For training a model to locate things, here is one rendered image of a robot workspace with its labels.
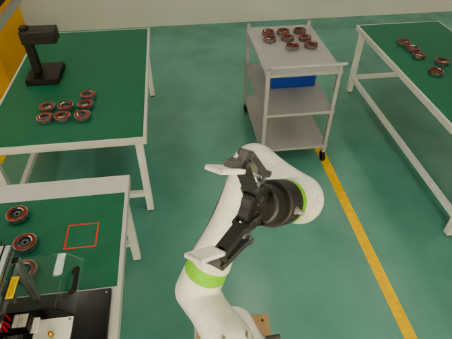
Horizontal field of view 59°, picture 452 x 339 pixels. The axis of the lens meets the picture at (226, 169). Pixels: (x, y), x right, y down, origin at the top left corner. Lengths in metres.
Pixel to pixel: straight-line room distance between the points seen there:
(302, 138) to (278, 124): 0.29
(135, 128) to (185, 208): 0.81
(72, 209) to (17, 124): 1.00
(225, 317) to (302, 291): 1.76
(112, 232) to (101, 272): 0.24
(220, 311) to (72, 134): 2.04
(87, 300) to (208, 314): 0.94
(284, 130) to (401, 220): 1.25
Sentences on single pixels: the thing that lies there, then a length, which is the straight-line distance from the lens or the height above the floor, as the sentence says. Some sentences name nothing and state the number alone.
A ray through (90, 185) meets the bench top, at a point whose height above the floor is 0.75.
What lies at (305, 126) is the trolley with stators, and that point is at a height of 0.18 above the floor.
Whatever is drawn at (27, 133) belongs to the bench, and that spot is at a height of 0.75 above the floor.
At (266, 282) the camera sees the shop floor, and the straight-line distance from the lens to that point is 2.81.
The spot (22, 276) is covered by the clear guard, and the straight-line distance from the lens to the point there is 1.73.
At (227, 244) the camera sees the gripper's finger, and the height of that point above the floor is 1.84.
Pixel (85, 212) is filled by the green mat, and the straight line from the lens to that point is 2.31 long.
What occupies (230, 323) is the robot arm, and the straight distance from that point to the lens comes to 1.07.
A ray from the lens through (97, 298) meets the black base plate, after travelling 1.93.
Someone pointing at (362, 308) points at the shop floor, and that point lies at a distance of 2.84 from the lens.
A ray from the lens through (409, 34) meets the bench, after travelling 4.49.
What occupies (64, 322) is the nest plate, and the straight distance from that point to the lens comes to 1.90.
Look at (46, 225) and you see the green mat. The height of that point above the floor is 0.75.
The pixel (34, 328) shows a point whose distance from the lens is 1.82.
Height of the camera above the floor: 2.37
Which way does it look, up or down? 42 degrees down
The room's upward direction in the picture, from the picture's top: straight up
